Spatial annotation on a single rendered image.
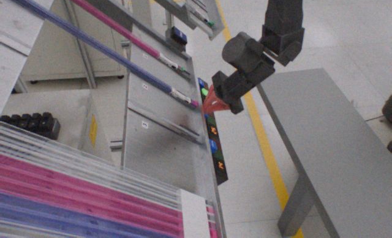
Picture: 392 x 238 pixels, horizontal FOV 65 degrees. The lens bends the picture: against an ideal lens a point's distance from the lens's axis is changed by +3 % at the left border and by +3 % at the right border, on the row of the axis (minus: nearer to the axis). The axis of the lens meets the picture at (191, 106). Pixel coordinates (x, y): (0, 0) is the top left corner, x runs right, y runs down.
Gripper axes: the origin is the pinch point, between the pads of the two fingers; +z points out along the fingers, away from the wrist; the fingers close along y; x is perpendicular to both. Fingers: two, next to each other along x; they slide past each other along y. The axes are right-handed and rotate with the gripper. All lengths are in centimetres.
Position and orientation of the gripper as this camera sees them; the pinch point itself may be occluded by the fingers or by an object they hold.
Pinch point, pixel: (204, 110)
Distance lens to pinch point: 75.3
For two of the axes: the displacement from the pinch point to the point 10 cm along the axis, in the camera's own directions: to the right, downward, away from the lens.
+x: 7.1, 4.4, 5.5
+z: -6.9, 5.6, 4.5
